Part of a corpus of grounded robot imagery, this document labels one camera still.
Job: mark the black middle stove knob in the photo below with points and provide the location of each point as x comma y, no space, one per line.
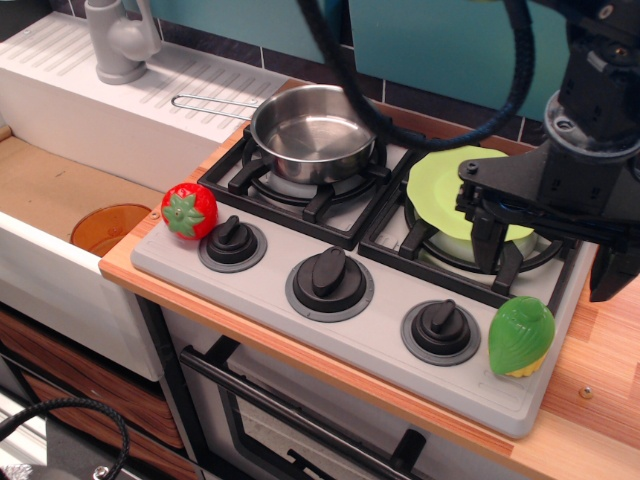
329,287

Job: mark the black right stove knob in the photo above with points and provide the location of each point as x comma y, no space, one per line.
441,333

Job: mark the black right burner grate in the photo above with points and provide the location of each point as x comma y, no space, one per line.
416,261

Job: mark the green yellow toy corncob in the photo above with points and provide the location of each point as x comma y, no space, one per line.
520,336

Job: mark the grey toy stove top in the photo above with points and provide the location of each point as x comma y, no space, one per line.
406,302

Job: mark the stainless steel pot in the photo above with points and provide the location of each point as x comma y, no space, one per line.
310,134

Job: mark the grey toy faucet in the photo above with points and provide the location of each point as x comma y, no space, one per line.
121,45

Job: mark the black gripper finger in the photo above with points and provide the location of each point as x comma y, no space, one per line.
487,237
612,270

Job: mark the oven door with window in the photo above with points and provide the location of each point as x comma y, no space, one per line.
277,422

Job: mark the orange plastic cup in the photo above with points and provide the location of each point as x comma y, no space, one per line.
99,231

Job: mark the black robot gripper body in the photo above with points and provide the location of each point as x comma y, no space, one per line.
557,192

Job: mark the white toy sink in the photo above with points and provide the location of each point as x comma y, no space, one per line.
71,144

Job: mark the black left burner grate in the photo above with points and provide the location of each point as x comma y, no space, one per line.
300,200

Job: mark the wooden drawer front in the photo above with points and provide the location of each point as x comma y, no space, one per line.
49,366

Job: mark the black left stove knob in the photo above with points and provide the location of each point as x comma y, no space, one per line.
232,247

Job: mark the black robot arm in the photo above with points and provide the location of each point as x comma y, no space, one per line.
595,112

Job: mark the red toy strawberry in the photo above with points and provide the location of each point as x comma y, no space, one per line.
189,211

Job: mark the black oven door handle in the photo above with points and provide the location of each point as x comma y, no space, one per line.
213,366

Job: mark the black stove knob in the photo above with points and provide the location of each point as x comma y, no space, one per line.
441,333
232,247
329,287

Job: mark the black burner grate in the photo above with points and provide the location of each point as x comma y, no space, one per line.
416,261
300,200

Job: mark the light green plastic plate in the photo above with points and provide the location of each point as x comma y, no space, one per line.
434,184

